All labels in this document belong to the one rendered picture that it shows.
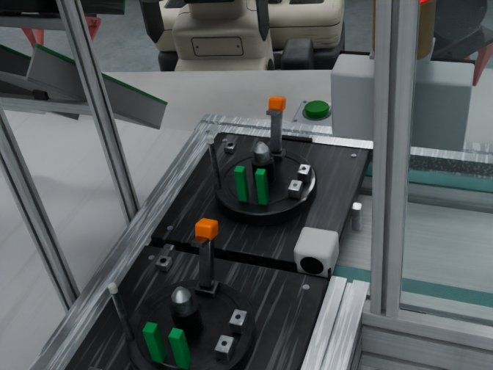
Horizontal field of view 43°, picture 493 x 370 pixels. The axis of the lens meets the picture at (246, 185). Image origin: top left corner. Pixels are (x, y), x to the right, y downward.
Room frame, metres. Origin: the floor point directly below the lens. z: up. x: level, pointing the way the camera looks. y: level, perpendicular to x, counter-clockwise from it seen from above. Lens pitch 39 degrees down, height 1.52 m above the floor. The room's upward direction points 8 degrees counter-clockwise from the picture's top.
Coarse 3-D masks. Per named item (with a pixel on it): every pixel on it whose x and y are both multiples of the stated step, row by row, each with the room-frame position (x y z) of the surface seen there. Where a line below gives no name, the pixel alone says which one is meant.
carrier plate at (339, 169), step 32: (224, 160) 0.75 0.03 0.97; (320, 160) 0.72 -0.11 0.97; (352, 160) 0.70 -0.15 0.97; (192, 192) 0.68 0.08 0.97; (320, 192) 0.65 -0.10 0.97; (352, 192) 0.64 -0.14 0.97; (160, 224) 0.63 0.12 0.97; (192, 224) 0.62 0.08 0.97; (224, 224) 0.61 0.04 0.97; (288, 224) 0.59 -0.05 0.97; (320, 224) 0.58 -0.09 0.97; (224, 256) 0.56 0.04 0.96; (256, 256) 0.55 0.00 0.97; (288, 256) 0.54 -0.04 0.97
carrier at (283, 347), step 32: (192, 256) 0.56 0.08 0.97; (128, 288) 0.52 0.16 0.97; (160, 288) 0.51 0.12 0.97; (192, 288) 0.49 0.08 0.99; (224, 288) 0.48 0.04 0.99; (256, 288) 0.49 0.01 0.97; (288, 288) 0.49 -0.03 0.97; (320, 288) 0.48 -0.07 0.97; (96, 320) 0.48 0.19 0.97; (128, 320) 0.43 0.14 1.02; (160, 320) 0.45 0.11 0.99; (192, 320) 0.42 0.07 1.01; (224, 320) 0.44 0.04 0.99; (256, 320) 0.45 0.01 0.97; (288, 320) 0.44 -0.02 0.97; (96, 352) 0.43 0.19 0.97; (128, 352) 0.41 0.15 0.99; (160, 352) 0.39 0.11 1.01; (192, 352) 0.40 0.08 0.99; (224, 352) 0.38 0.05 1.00; (256, 352) 0.40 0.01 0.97; (288, 352) 0.40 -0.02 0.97
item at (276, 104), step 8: (272, 96) 0.74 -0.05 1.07; (280, 96) 0.74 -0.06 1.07; (272, 104) 0.73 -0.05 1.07; (280, 104) 0.72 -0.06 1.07; (272, 112) 0.71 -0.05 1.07; (280, 112) 0.72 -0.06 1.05; (272, 120) 0.72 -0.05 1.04; (280, 120) 0.72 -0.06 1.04; (272, 128) 0.72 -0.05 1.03; (280, 128) 0.72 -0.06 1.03; (272, 136) 0.72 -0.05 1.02; (280, 136) 0.72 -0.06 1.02; (272, 144) 0.71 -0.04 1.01; (280, 144) 0.71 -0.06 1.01
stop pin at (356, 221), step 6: (354, 204) 0.62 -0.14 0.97; (360, 204) 0.61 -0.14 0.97; (354, 210) 0.61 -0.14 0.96; (360, 210) 0.61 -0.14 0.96; (354, 216) 0.61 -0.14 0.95; (360, 216) 0.61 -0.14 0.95; (354, 222) 0.61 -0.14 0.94; (360, 222) 0.61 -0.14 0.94; (354, 228) 0.61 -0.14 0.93; (360, 228) 0.61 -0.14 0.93
